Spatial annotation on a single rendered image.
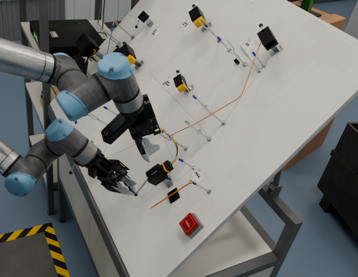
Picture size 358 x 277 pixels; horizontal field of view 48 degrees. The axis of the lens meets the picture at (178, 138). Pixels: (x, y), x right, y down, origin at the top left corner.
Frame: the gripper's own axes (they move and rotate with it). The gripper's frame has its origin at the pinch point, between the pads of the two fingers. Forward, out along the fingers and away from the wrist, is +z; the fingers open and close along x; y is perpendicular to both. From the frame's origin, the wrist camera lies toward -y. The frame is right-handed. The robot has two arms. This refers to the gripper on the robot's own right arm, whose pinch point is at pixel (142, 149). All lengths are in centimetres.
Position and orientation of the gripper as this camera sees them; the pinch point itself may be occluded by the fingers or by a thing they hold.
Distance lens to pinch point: 122.4
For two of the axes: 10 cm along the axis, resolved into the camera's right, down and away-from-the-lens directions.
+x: -2.9, -7.3, 6.2
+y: 9.4, -3.4, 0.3
